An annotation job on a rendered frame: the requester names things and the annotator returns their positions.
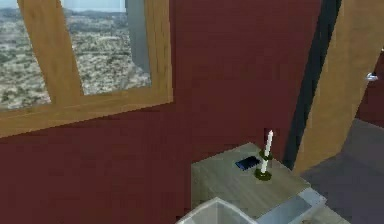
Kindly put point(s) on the wooden framed window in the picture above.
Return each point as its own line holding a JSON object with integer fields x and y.
{"x": 100, "y": 103}

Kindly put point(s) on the grey bin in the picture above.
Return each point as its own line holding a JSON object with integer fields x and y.
{"x": 216, "y": 213}

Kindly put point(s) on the dark blue phone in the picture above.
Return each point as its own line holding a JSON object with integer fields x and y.
{"x": 247, "y": 163}

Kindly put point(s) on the wooden room door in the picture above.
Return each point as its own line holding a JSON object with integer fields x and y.
{"x": 336, "y": 83}

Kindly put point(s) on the white candle in green holder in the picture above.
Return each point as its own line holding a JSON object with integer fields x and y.
{"x": 265, "y": 160}

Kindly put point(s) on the light wooden stand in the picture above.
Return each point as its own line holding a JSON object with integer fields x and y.
{"x": 230, "y": 186}

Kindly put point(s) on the grey flat box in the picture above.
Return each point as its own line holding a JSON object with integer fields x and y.
{"x": 290, "y": 210}

